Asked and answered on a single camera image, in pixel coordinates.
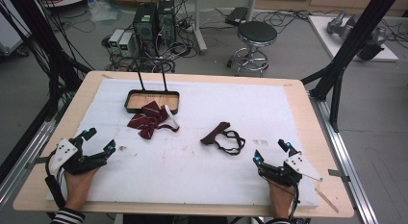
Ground thin wooden stick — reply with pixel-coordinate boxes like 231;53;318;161
314;187;341;214

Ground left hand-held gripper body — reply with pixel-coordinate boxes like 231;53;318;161
48;137;109;176

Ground black frame strut with cables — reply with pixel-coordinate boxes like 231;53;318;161
0;0;92;122

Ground brown bow tie black strap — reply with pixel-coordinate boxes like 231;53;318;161
200;121;246;156

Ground person's right hand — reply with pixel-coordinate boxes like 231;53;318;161
268;181;295;220

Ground flat black box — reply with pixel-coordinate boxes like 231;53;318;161
224;6;249;27

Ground black round stool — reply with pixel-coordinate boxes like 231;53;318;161
226;20;279;78

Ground black computer tower green label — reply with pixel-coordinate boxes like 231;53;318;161
132;2;159;56

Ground clear plastic bag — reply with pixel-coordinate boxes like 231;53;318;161
87;0;124;24

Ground grey and black robot part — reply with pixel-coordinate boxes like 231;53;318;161
356;26;388;62

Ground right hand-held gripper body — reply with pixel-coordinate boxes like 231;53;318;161
260;152;323;187

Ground white power supply unit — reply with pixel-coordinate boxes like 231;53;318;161
118;32;136;58
108;28;125;54

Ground black rack with wooden base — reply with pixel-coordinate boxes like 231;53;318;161
118;56;181;115

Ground person's left hand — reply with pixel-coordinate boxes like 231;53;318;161
64;167;99;212

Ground grey metal bracket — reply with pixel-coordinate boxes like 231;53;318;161
327;168;351;183
24;156;52;169

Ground white floor board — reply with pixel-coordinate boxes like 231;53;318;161
307;14;400;62

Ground right hand-held gripper black cable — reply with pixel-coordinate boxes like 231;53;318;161
288;182;301;222

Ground white foam mat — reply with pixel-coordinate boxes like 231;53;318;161
46;78;320;209

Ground aluminium rail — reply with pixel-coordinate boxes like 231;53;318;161
0;97;73;208
307;90;380;224

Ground white desk leg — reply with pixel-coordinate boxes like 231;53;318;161
191;0;209;56

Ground computer towers on floor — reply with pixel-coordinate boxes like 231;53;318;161
101;0;201;74

